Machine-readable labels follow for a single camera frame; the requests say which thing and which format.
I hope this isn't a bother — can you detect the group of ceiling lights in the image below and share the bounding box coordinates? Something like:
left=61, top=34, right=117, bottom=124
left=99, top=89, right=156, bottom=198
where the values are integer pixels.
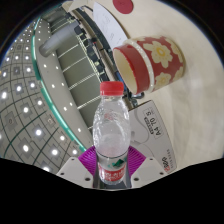
left=0, top=19, right=88, bottom=171

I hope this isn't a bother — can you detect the white copy paper box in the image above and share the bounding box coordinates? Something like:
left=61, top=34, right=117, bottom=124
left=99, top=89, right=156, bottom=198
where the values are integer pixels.
left=128, top=99, right=178, bottom=174

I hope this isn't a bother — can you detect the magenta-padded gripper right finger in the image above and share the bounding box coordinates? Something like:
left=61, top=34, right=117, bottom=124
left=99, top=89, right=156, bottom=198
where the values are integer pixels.
left=124, top=146, right=167, bottom=189

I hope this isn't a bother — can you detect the long curved conference desk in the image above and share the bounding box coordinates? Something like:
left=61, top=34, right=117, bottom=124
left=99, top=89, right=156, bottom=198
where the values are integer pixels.
left=63, top=1, right=118, bottom=88

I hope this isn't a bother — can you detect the flat round red coaster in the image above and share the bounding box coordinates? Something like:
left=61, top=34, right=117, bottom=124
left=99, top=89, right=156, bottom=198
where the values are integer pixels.
left=112, top=0, right=135, bottom=15

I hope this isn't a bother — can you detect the clear red-capped water bottle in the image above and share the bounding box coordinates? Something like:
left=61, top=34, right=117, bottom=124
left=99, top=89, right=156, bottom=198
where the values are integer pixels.
left=92, top=80, right=131, bottom=186

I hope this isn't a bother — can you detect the red floral ceramic mug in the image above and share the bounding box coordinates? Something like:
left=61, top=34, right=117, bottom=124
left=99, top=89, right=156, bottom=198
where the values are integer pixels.
left=112, top=35, right=186, bottom=95

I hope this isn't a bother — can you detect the row of black office chairs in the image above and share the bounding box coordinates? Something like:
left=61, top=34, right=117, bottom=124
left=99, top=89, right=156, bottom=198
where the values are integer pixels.
left=71, top=24, right=108, bottom=81

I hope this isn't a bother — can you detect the white printed paper sheet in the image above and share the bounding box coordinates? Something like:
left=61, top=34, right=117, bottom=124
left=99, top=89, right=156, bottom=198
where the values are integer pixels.
left=92, top=1, right=129, bottom=51

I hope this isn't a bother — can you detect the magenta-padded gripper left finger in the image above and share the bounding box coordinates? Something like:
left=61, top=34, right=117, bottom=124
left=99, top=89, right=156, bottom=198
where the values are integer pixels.
left=55, top=148, right=99, bottom=189

